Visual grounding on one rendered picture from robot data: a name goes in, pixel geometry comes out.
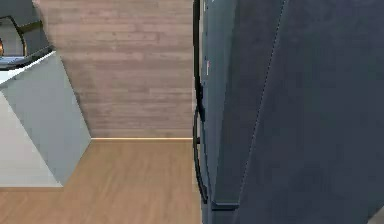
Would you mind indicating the white kitchen counter cabinet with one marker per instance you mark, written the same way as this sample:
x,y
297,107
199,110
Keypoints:
x,y
40,126

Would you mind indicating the dark grey fridge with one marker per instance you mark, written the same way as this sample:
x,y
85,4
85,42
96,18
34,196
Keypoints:
x,y
300,116

